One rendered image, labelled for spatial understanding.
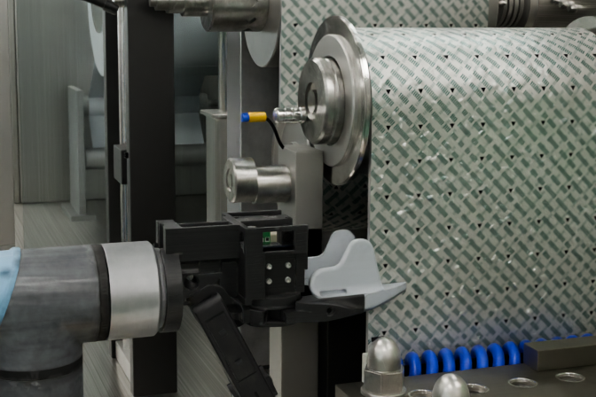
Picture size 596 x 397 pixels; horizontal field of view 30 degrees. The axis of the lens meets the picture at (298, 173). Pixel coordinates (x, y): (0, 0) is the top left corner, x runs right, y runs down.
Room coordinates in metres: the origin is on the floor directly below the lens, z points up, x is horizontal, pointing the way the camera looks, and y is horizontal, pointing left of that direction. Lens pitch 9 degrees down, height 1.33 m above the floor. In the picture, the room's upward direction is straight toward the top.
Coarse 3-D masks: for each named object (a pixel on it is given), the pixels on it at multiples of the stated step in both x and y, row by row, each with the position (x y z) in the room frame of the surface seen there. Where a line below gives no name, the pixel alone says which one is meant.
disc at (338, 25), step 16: (336, 16) 0.96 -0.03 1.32; (320, 32) 1.00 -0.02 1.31; (336, 32) 0.96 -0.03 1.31; (352, 32) 0.93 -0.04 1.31; (352, 48) 0.93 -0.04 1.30; (368, 80) 0.90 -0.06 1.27; (368, 96) 0.90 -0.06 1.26; (368, 112) 0.90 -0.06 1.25; (368, 128) 0.90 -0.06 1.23; (352, 144) 0.92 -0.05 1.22; (352, 160) 0.92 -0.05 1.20; (336, 176) 0.96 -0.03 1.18; (352, 176) 0.93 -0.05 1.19
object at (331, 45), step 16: (320, 48) 0.99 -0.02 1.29; (336, 48) 0.95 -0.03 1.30; (352, 64) 0.92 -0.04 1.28; (352, 80) 0.92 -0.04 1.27; (352, 96) 0.91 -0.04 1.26; (352, 112) 0.91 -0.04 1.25; (352, 128) 0.92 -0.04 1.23; (320, 144) 0.98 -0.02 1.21; (336, 144) 0.95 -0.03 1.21; (368, 144) 0.93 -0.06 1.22; (336, 160) 0.95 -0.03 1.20; (368, 160) 0.95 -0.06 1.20
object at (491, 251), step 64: (384, 192) 0.92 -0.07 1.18; (448, 192) 0.94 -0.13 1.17; (512, 192) 0.96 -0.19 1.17; (576, 192) 0.98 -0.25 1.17; (384, 256) 0.92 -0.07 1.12; (448, 256) 0.94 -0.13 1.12; (512, 256) 0.96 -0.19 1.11; (576, 256) 0.98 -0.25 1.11; (384, 320) 0.92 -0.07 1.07; (448, 320) 0.94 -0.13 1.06; (512, 320) 0.96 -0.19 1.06; (576, 320) 0.98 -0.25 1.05
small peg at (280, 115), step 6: (276, 108) 0.97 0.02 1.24; (282, 108) 0.97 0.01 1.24; (288, 108) 0.97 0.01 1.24; (294, 108) 0.97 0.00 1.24; (300, 108) 0.97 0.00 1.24; (276, 114) 0.96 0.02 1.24; (282, 114) 0.96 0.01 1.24; (288, 114) 0.96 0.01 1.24; (294, 114) 0.97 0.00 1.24; (300, 114) 0.97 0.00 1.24; (306, 114) 0.97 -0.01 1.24; (276, 120) 0.96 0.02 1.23; (282, 120) 0.96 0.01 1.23; (288, 120) 0.96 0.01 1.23; (294, 120) 0.97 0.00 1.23; (300, 120) 0.97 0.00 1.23
